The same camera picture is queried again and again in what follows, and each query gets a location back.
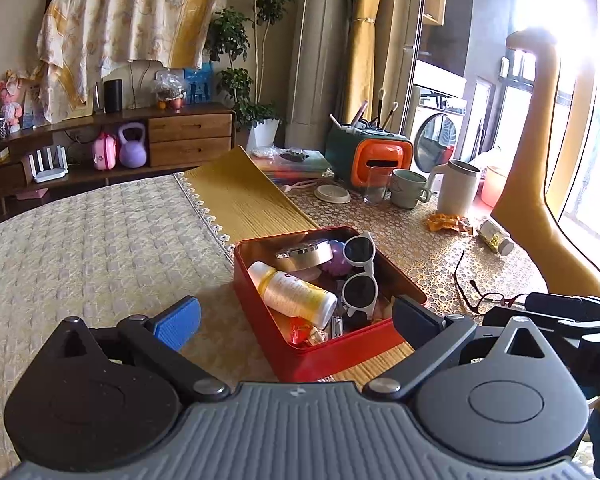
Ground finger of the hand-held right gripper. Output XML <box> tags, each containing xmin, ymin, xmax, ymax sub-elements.
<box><xmin>525</xmin><ymin>292</ymin><xmax>600</xmax><ymax>328</ymax></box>
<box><xmin>482</xmin><ymin>307</ymin><xmax>581</xmax><ymax>341</ymax></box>

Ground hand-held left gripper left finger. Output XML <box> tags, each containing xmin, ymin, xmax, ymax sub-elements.
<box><xmin>55</xmin><ymin>295</ymin><xmax>231</xmax><ymax>404</ymax></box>

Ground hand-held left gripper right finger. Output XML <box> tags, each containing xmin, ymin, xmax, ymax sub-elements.
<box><xmin>362</xmin><ymin>294</ymin><xmax>556</xmax><ymax>403</ymax></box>

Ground white round sunglasses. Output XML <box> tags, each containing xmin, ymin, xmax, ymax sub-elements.
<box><xmin>339</xmin><ymin>230</ymin><xmax>381</xmax><ymax>317</ymax></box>

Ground red tin box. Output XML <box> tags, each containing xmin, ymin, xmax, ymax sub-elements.
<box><xmin>232</xmin><ymin>225</ymin><xmax>428</xmax><ymax>383</ymax></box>

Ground purple toy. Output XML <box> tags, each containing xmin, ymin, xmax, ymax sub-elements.
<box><xmin>327</xmin><ymin>241</ymin><xmax>348</xmax><ymax>278</ymax></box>

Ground white yellow plastic bottle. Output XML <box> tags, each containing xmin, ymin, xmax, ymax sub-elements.
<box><xmin>247</xmin><ymin>261</ymin><xmax>338</xmax><ymax>331</ymax></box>

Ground silver round compact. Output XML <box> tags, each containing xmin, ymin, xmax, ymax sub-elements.
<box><xmin>275</xmin><ymin>241</ymin><xmax>335</xmax><ymax>273</ymax></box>

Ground brown lace tablecloth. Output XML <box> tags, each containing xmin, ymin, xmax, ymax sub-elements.
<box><xmin>280</xmin><ymin>175</ymin><xmax>546</xmax><ymax>321</ymax></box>

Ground clear pill bottle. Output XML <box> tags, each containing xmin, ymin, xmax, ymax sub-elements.
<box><xmin>476</xmin><ymin>217</ymin><xmax>516</xmax><ymax>256</ymax></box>

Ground orange snack wrapper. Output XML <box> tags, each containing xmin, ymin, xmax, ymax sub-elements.
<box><xmin>426</xmin><ymin>212</ymin><xmax>473</xmax><ymax>236</ymax></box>

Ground tan curved chair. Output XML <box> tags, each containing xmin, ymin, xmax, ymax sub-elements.
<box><xmin>490</xmin><ymin>30</ymin><xmax>600</xmax><ymax>301</ymax></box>

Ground pink bin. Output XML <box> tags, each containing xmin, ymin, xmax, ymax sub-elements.
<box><xmin>480</xmin><ymin>165</ymin><xmax>508</xmax><ymax>208</ymax></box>

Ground pale green mug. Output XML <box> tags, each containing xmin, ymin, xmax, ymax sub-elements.
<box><xmin>390</xmin><ymin>169</ymin><xmax>432</xmax><ymax>210</ymax></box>

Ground white lidded mug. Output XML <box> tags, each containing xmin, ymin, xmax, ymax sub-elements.
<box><xmin>426</xmin><ymin>159</ymin><xmax>482</xmax><ymax>216</ymax></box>

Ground clear drinking glass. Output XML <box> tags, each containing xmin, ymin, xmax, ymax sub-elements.
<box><xmin>364</xmin><ymin>165</ymin><xmax>392</xmax><ymax>205</ymax></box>

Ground round white lid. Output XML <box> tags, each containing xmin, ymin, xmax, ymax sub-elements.
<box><xmin>314</xmin><ymin>184</ymin><xmax>352</xmax><ymax>204</ymax></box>

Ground orange green desk organizer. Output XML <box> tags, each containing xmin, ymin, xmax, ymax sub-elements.
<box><xmin>325</xmin><ymin>121</ymin><xmax>415</xmax><ymax>188</ymax></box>

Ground purple kettlebell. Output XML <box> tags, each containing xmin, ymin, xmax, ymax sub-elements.
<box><xmin>117</xmin><ymin>123</ymin><xmax>148</xmax><ymax>168</ymax></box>

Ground pink toy suitcase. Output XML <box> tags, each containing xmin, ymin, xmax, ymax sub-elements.
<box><xmin>91</xmin><ymin>132</ymin><xmax>119</xmax><ymax>171</ymax></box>

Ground white washing machine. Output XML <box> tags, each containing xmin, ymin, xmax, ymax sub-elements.
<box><xmin>410</xmin><ymin>85</ymin><xmax>468</xmax><ymax>171</ymax></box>

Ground wooden television cabinet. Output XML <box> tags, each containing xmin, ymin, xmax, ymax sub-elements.
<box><xmin>0</xmin><ymin>102</ymin><xmax>238</xmax><ymax>206</ymax></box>

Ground stack of books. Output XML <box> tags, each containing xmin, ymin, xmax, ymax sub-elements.
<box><xmin>250</xmin><ymin>146</ymin><xmax>333</xmax><ymax>183</ymax></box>

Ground white router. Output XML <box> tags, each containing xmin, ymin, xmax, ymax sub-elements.
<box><xmin>27</xmin><ymin>145</ymin><xmax>70</xmax><ymax>183</ymax></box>

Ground white plant pot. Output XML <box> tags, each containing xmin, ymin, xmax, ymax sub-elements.
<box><xmin>247</xmin><ymin>117</ymin><xmax>282</xmax><ymax>152</ymax></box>

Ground clear bag of fruit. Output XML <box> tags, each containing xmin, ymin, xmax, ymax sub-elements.
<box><xmin>151</xmin><ymin>71</ymin><xmax>187</xmax><ymax>111</ymax></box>

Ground black speaker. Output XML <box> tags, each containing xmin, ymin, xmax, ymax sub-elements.
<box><xmin>103</xmin><ymin>79</ymin><xmax>123</xmax><ymax>114</ymax></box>

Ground blue picture card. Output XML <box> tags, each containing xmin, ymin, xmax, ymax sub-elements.
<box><xmin>182</xmin><ymin>62</ymin><xmax>216</xmax><ymax>106</ymax></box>

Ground cream arched panel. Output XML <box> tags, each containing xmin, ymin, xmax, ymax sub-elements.
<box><xmin>112</xmin><ymin>59</ymin><xmax>163</xmax><ymax>110</ymax></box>

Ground pink doll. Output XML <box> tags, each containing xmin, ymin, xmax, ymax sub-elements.
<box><xmin>0</xmin><ymin>70</ymin><xmax>33</xmax><ymax>133</ymax></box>

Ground grey curtain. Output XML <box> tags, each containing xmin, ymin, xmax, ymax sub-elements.
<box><xmin>375</xmin><ymin>0</ymin><xmax>426</xmax><ymax>131</ymax></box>

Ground covered tower air conditioner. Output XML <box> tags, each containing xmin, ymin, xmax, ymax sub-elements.
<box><xmin>285</xmin><ymin>0</ymin><xmax>353</xmax><ymax>148</ymax></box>

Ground yellow curtain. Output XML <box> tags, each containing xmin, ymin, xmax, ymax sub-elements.
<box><xmin>347</xmin><ymin>0</ymin><xmax>388</xmax><ymax>121</ymax></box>

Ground floral cloth cover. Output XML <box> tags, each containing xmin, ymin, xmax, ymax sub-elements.
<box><xmin>35</xmin><ymin>0</ymin><xmax>231</xmax><ymax>123</ymax></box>

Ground green indoor tree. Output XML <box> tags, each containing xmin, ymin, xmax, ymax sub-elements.
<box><xmin>205</xmin><ymin>0</ymin><xmax>296</xmax><ymax>131</ymax></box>

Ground dark frame eyeglasses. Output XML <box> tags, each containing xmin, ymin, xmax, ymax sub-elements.
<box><xmin>452</xmin><ymin>250</ymin><xmax>526</xmax><ymax>316</ymax></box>

